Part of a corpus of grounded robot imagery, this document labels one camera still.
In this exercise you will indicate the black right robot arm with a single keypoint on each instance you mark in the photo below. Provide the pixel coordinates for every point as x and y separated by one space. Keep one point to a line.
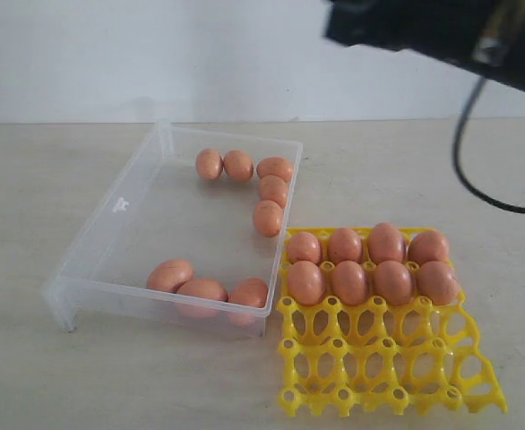
483 37

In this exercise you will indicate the clear plastic bin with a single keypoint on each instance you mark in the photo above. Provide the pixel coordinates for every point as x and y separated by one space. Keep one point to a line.
159 209

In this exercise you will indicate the brown egg second row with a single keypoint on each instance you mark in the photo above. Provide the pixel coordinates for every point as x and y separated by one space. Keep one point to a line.
209 164

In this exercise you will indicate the brown egg front right corner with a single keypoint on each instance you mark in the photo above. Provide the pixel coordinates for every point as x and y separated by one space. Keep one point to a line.
251 292

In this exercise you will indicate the yellow plastic egg tray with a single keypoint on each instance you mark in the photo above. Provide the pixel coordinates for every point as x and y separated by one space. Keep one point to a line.
417 355

